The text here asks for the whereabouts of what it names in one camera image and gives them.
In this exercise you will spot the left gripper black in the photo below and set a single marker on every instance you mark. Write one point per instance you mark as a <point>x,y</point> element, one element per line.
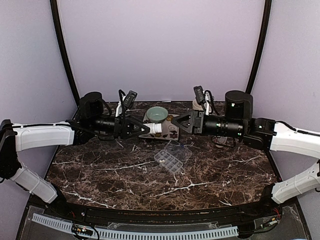
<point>124,127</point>

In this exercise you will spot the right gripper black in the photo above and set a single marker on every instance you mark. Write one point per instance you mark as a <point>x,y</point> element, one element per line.
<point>196,121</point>

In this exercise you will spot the small white pill bottle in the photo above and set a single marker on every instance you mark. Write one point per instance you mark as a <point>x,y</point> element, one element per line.
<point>154,128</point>

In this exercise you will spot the clear plastic pill organizer box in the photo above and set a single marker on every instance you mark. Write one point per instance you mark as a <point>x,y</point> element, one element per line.
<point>175,155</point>

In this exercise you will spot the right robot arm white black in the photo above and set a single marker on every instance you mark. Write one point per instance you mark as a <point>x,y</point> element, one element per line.
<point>261,134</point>

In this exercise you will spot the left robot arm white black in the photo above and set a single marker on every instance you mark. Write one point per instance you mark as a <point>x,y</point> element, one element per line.
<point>94,119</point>

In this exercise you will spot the beige ceramic mug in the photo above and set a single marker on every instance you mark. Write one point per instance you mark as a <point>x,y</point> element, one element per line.
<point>196,106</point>

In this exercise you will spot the square floral ceramic plate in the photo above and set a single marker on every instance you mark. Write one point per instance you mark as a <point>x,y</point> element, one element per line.
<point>169,131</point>

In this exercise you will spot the green ceramic bowl on plate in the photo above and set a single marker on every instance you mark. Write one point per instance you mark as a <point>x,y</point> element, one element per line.
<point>157,114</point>

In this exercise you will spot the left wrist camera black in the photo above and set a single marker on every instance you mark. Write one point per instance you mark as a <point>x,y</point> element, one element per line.
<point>130,99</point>

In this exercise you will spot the black front table rail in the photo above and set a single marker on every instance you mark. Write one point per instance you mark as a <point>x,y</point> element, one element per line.
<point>239,214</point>

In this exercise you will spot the white slotted cable duct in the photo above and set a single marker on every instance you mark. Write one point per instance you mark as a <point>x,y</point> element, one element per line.
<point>133,232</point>

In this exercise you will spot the right black frame post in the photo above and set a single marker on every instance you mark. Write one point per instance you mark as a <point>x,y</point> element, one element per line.
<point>260,46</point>

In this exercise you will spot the black frame post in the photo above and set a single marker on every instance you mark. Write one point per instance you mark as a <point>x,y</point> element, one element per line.
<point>260,46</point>
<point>63,50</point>

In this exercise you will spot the left black frame post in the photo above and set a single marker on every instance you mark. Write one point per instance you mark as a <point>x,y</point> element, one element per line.
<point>63,50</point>

